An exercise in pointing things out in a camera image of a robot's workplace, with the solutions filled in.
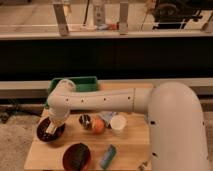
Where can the white paper cup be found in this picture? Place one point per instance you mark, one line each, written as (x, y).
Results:
(118, 124)

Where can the wooden board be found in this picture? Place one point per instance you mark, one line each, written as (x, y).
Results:
(132, 145)

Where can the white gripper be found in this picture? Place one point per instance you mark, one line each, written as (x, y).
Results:
(51, 129)

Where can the purple bowl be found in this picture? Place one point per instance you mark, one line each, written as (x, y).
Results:
(44, 136)

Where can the red object background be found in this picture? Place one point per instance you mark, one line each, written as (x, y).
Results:
(113, 26)

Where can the metal post middle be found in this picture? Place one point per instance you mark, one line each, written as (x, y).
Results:
(99, 12)

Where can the green plastic bin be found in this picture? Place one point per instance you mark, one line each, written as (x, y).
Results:
(82, 84)

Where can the metal post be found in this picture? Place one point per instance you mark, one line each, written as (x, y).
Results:
(60, 17)
(99, 12)
(123, 17)

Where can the black machine background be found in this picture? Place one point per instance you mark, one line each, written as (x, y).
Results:
(175, 14)

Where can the metal post left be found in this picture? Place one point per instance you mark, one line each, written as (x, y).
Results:
(60, 17)

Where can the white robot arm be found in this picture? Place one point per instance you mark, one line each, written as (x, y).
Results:
(175, 116)

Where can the dark round object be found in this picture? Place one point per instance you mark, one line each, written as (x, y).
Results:
(85, 121)

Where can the orange fruit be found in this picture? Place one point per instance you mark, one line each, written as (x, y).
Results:
(98, 125)

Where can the metal post right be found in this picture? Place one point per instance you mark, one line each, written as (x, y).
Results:
(123, 17)

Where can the red bowl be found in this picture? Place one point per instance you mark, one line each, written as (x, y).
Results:
(76, 158)

